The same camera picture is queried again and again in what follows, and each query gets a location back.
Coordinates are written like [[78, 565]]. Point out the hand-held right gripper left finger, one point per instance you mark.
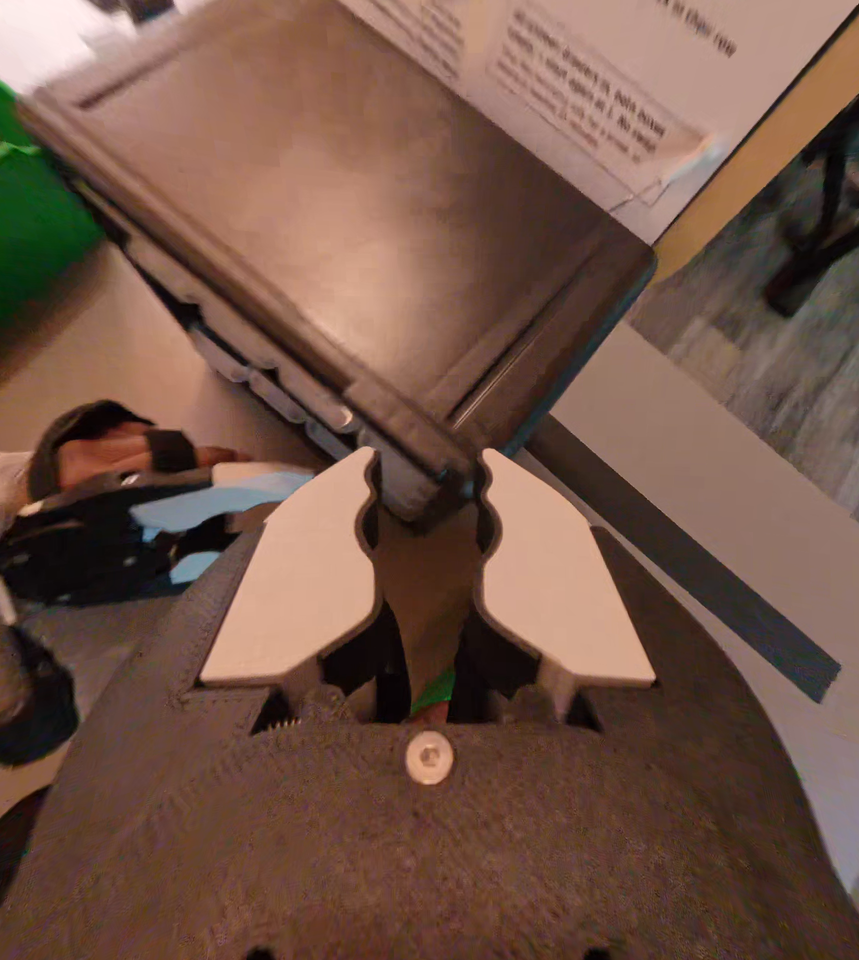
[[309, 570]]

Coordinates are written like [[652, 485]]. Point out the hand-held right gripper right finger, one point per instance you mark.
[[549, 585]]

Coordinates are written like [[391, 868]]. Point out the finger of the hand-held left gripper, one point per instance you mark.
[[234, 495], [195, 568]]

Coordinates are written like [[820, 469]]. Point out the black drawer cabinet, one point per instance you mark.
[[339, 210]]

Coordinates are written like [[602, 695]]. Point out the row of translucent cabinet drawers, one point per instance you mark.
[[249, 360]]

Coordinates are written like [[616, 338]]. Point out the person's left hand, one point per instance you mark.
[[107, 454]]

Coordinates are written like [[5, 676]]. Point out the black tape strip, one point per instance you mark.
[[684, 577]]

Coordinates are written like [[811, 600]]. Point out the green plastic bin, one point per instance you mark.
[[2, 247]]

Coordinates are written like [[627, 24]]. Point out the black furniture legs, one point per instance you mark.
[[834, 217]]

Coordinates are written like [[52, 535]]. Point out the printed paper sheet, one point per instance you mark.
[[609, 67]]

